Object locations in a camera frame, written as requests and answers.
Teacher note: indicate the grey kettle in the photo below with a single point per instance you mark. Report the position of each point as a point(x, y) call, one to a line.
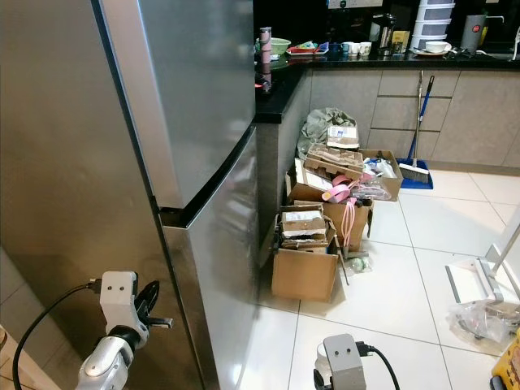
point(473, 31)

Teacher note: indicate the red tray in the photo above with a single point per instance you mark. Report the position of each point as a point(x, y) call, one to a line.
point(305, 47)

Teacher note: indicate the pink plastic item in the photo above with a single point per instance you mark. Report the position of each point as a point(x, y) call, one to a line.
point(335, 193)

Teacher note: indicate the white capped plastic bottle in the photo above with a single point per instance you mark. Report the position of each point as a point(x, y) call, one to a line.
point(322, 360)

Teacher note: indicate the clear plastic bag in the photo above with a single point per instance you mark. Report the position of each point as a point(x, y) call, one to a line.
point(479, 321)

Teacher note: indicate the green bowl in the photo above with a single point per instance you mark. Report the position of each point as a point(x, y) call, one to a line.
point(280, 45)

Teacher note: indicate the blue broom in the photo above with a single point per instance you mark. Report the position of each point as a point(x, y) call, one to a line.
point(414, 172)

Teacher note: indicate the pink tumbler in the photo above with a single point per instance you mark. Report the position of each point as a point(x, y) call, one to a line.
point(265, 49)

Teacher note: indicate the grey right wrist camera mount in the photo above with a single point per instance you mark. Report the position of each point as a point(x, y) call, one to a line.
point(343, 361)

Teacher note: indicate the cardboard box with clutter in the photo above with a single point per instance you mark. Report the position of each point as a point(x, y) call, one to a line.
point(390, 183)

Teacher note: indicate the silver freezer door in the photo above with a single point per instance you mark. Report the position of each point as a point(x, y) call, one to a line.
point(195, 73)

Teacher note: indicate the white drawer tower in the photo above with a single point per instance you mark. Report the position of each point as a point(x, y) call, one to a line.
point(432, 20)

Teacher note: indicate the black countertop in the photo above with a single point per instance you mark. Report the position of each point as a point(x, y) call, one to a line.
point(280, 97)

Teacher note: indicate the large plain cardboard box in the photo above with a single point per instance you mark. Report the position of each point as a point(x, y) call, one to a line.
point(305, 276)

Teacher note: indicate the cardboard egg tray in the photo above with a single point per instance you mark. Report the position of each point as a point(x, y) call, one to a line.
point(333, 160)

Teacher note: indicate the grey kitchen cabinets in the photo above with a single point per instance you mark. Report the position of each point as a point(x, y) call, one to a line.
point(341, 106)

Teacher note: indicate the open cardboard box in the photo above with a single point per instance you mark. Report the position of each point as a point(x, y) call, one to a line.
point(361, 219)

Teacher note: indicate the labelled cardboard box stack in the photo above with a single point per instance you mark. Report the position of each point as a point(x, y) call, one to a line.
point(302, 223)

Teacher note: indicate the white mug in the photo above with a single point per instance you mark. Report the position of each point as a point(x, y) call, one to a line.
point(348, 47)
point(364, 47)

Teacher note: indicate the grey green garbage bag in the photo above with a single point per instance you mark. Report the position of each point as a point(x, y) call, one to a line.
point(317, 130)

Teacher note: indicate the white bowl on plate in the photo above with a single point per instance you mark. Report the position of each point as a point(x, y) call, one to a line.
point(437, 46)

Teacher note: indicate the steel thermos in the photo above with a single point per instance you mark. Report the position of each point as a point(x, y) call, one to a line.
point(384, 31)

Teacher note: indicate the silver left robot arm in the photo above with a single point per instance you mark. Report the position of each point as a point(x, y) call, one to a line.
point(101, 366)

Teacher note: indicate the white floor mop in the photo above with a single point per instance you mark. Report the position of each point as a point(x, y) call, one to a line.
point(467, 280)

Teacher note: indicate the silver fridge body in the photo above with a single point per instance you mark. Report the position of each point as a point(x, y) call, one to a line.
point(73, 122)

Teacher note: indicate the yellow plastic bin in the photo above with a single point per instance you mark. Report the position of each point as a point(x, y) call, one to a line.
point(510, 370)

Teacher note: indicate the wooden side table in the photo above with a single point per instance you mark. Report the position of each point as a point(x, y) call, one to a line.
point(6, 366)

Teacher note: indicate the silver fridge door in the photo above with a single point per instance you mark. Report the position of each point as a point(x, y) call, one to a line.
point(219, 260)

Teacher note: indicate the white labelled package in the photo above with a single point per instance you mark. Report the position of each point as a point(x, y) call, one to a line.
point(343, 136)

